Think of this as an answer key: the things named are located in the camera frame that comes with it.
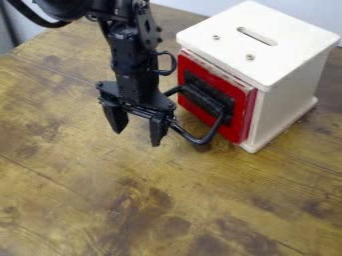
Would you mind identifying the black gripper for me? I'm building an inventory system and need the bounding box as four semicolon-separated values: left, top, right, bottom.
97;29;176;147

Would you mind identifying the black metal drawer handle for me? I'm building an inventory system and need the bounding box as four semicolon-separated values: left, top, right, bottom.
161;70;236;146

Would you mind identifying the red wooden drawer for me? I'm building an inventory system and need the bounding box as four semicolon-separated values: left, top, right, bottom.
177;50;257;144

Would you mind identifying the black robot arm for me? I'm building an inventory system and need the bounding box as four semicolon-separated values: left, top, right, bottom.
6;0;175;146

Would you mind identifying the white wooden box cabinet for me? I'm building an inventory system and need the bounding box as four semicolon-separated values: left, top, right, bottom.
176;1;339;153

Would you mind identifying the dark pole at left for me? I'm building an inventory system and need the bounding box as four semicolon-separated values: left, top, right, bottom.
0;0;20;47

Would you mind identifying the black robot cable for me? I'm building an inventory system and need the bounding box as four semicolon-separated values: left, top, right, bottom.
151;50;179;77

